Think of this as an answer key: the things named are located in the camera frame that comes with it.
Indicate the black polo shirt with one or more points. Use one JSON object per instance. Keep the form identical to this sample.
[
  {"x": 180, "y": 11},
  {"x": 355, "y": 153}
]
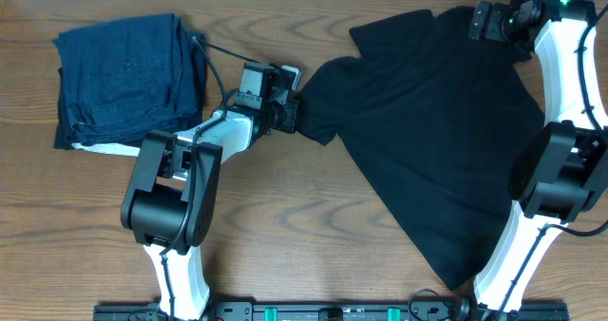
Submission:
[{"x": 434, "y": 120}]

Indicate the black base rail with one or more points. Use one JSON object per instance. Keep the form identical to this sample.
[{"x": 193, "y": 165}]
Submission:
[{"x": 419, "y": 310}]

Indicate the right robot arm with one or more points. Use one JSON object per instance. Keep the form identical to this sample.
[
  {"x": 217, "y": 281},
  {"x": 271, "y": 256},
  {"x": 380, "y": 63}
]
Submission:
[{"x": 563, "y": 171}]

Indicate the folded black garment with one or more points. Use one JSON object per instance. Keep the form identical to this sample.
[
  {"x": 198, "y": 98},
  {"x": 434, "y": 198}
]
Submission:
[{"x": 124, "y": 119}]

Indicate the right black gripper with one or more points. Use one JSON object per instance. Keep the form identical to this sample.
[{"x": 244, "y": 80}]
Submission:
[{"x": 487, "y": 22}]

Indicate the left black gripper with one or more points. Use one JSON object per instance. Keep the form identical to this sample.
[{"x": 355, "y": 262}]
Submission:
[{"x": 290, "y": 115}]

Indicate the folded white garment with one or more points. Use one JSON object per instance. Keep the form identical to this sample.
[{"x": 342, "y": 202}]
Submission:
[{"x": 115, "y": 149}]

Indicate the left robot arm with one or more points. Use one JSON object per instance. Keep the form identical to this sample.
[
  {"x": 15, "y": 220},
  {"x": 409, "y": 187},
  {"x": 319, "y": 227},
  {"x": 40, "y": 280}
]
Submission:
[{"x": 170, "y": 199}]

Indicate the folded dark blue garment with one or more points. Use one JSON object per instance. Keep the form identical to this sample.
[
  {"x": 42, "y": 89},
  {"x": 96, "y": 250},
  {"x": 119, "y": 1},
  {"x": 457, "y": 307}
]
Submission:
[{"x": 152, "y": 51}]

